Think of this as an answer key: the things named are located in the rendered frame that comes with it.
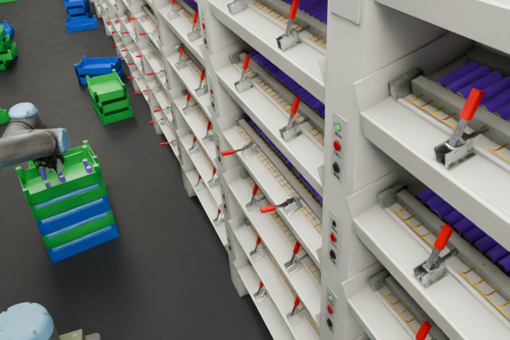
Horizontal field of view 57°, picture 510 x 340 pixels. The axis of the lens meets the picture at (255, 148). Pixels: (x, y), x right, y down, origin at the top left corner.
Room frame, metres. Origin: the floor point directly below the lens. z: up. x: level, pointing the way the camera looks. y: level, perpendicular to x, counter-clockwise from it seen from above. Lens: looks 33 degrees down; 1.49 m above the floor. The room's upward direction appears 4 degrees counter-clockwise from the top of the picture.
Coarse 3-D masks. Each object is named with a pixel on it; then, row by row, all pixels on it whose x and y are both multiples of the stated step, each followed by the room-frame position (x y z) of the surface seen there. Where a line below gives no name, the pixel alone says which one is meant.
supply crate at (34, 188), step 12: (72, 156) 1.79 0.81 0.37; (84, 156) 1.81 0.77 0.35; (36, 168) 1.71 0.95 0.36; (72, 168) 1.75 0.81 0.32; (84, 168) 1.74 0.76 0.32; (96, 168) 1.64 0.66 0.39; (24, 180) 1.67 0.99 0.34; (36, 180) 1.68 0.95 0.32; (48, 180) 1.68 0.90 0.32; (72, 180) 1.59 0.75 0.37; (84, 180) 1.61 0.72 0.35; (96, 180) 1.64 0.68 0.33; (24, 192) 1.50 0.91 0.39; (36, 192) 1.52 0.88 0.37; (48, 192) 1.54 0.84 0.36; (60, 192) 1.56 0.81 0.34
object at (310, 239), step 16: (240, 112) 1.27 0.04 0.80; (224, 128) 1.25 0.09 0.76; (240, 144) 1.16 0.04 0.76; (240, 160) 1.14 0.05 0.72; (256, 160) 1.07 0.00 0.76; (256, 176) 1.01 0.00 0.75; (272, 176) 0.99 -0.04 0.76; (272, 192) 0.93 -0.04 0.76; (288, 192) 0.92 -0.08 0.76; (288, 224) 0.83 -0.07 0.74; (304, 224) 0.80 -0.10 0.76; (304, 240) 0.76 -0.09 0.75; (320, 240) 0.75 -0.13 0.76; (320, 256) 0.68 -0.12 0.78
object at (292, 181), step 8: (240, 120) 1.25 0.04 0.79; (240, 128) 1.22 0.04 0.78; (248, 128) 1.19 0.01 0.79; (256, 136) 1.15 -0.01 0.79; (264, 144) 1.10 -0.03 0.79; (264, 152) 1.06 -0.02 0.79; (264, 160) 1.05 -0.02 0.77; (272, 160) 1.02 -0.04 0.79; (280, 168) 0.98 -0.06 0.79; (288, 176) 0.94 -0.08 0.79; (296, 184) 0.91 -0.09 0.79; (296, 192) 0.90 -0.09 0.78; (304, 192) 0.88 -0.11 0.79; (304, 200) 0.85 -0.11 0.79; (312, 200) 0.84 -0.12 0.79; (304, 208) 0.84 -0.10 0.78; (312, 208) 0.82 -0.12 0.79; (320, 208) 0.81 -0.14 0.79; (320, 216) 0.79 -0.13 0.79
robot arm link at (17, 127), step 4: (8, 124) 1.49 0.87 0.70; (12, 124) 1.48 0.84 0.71; (16, 124) 1.48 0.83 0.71; (20, 124) 1.48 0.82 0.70; (24, 124) 1.49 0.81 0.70; (28, 124) 1.50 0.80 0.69; (8, 128) 1.46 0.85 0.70; (12, 128) 1.46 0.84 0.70; (16, 128) 1.46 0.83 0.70; (20, 128) 1.46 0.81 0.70; (24, 128) 1.47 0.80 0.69; (28, 128) 1.48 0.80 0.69; (32, 128) 1.50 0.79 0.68; (8, 132) 1.44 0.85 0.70; (12, 132) 1.44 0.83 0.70; (16, 132) 1.44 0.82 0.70; (20, 132) 1.44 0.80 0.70; (24, 132) 1.43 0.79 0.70; (28, 132) 1.43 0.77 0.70; (4, 136) 1.43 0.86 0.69; (8, 136) 1.42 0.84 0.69; (12, 136) 1.42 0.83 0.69
